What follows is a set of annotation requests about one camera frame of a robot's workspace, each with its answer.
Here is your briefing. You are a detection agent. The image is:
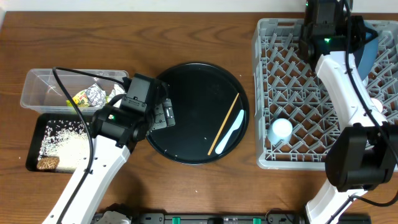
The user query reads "black rectangular tray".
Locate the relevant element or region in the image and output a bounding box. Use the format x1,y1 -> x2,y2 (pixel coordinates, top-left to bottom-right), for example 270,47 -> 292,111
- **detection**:
25,113 -> 89,172

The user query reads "brown walnut cookie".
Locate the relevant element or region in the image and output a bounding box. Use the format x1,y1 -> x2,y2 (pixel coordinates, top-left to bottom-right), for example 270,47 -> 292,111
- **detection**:
37,157 -> 60,170

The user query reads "light blue plastic cup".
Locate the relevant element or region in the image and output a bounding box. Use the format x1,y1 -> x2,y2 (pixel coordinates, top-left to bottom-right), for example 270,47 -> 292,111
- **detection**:
267,118 -> 293,145

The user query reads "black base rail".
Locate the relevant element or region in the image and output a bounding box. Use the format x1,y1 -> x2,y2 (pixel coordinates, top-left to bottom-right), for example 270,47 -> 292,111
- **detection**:
91,203 -> 373,224

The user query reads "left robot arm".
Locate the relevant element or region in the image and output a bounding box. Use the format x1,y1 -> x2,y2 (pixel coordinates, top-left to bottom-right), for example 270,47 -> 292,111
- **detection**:
44,78 -> 175,223

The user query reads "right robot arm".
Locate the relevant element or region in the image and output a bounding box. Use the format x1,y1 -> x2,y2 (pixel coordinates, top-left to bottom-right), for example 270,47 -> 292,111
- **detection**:
299,16 -> 397,223

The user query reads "white plastic knife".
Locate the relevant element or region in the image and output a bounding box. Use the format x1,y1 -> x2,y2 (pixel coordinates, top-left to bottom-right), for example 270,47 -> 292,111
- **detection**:
215,110 -> 245,154

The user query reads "clear plastic bin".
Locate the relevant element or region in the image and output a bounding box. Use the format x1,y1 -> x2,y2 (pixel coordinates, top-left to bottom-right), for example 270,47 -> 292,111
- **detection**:
20,68 -> 115,114

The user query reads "round black serving tray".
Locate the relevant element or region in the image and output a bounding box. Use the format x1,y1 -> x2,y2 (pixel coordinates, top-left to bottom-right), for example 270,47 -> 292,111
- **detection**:
147,62 -> 249,165

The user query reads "yellow foil snack wrapper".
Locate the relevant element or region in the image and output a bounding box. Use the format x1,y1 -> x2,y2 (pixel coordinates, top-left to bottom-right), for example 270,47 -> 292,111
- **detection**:
72,83 -> 107,107

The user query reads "pink plastic cup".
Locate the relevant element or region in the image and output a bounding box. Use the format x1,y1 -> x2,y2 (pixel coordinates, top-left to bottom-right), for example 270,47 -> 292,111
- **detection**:
371,98 -> 383,113

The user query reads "wooden chopstick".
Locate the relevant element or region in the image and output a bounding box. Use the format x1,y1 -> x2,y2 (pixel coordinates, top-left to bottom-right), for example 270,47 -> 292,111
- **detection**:
207,92 -> 240,156

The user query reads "dark blue plate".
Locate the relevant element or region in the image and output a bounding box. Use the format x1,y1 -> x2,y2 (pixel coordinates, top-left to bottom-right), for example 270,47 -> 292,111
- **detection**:
354,21 -> 379,81

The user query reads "grey plastic dishwasher rack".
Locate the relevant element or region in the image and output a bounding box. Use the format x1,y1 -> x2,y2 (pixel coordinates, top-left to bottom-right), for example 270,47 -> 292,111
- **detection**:
251,17 -> 398,172

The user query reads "white tissue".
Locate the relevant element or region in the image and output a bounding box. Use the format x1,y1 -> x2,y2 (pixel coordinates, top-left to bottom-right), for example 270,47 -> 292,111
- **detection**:
106,84 -> 126,103

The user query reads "white rice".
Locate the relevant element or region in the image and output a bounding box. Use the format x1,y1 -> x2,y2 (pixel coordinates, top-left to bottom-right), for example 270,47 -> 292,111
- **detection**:
37,119 -> 90,173

